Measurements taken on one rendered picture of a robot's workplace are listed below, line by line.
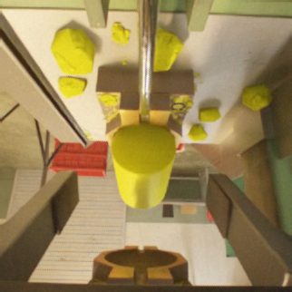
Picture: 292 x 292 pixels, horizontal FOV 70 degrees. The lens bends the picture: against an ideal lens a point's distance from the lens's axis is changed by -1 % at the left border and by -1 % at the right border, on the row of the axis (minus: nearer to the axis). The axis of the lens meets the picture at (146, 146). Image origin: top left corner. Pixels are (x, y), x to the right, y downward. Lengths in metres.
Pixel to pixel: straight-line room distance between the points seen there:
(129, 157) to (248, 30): 0.15
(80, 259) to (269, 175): 5.71
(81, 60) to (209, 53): 0.11
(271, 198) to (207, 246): 5.68
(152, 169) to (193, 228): 5.61
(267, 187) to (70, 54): 0.23
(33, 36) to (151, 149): 0.14
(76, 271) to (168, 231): 2.36
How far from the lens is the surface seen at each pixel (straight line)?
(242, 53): 0.21
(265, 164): 0.27
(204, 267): 5.97
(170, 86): 0.20
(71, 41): 0.18
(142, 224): 5.65
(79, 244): 5.83
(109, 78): 0.21
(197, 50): 0.20
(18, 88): 0.29
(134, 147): 0.22
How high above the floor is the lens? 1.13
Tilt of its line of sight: 18 degrees down
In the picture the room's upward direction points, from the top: 179 degrees counter-clockwise
